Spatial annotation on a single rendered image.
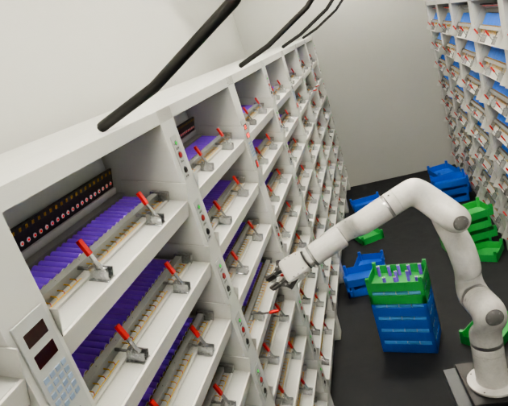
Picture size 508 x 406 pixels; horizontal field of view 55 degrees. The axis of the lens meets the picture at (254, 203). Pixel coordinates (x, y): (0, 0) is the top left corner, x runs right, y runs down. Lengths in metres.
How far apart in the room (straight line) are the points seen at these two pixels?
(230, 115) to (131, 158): 0.71
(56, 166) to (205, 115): 1.16
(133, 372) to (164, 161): 0.56
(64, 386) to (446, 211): 1.35
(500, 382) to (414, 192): 0.85
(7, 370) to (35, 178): 0.29
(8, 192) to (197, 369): 0.70
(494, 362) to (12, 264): 1.80
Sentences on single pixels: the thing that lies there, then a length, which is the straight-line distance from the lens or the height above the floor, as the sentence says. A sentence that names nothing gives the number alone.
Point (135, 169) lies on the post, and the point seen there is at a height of 1.61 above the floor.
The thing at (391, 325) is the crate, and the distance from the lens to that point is 2.89.
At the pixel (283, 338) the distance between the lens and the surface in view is 2.00.
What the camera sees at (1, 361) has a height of 1.52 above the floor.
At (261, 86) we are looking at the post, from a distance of 2.64.
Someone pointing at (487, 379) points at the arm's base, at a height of 0.37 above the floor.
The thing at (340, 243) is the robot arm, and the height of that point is 1.08.
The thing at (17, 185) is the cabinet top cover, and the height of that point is 1.73.
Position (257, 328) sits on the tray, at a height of 0.93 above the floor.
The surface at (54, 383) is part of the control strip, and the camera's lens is 0.82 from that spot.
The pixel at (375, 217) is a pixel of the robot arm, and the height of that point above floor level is 1.14.
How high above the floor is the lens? 1.82
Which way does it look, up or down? 17 degrees down
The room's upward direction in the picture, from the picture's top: 18 degrees counter-clockwise
